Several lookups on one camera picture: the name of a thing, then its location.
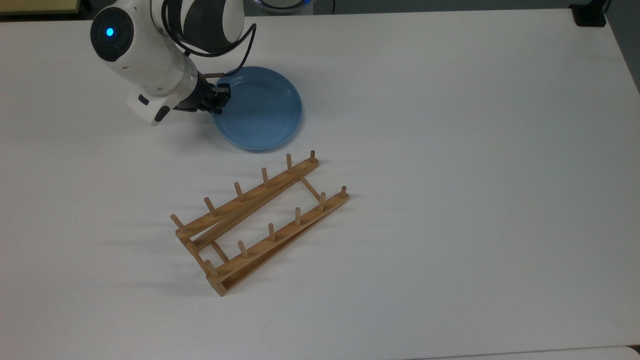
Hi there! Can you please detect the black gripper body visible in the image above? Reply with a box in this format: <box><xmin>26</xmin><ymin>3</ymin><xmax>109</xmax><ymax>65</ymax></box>
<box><xmin>175</xmin><ymin>72</ymin><xmax>219</xmax><ymax>114</ymax></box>

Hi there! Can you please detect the blue round plate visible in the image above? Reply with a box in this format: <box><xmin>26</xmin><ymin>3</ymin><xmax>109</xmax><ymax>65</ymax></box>
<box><xmin>212</xmin><ymin>66</ymin><xmax>303</xmax><ymax>152</ymax></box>

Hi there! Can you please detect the wooden plate rack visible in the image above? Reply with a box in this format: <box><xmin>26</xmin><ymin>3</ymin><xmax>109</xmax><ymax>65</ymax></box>
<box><xmin>170</xmin><ymin>149</ymin><xmax>350</xmax><ymax>297</ymax></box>

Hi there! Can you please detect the wooden board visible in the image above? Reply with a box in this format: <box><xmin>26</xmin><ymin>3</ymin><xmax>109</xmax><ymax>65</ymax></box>
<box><xmin>0</xmin><ymin>0</ymin><xmax>82</xmax><ymax>15</ymax></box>

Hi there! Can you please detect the black table clamp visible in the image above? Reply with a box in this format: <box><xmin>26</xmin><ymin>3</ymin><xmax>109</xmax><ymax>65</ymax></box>
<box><xmin>570</xmin><ymin>2</ymin><xmax>608</xmax><ymax>28</ymax></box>

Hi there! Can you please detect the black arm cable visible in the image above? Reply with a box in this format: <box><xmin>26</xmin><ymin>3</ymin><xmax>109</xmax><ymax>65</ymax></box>
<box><xmin>162</xmin><ymin>0</ymin><xmax>258</xmax><ymax>81</ymax></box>

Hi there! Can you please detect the robot base with blue ring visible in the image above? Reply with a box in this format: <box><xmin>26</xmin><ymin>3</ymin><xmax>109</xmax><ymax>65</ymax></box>
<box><xmin>255</xmin><ymin>0</ymin><xmax>317</xmax><ymax>14</ymax></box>

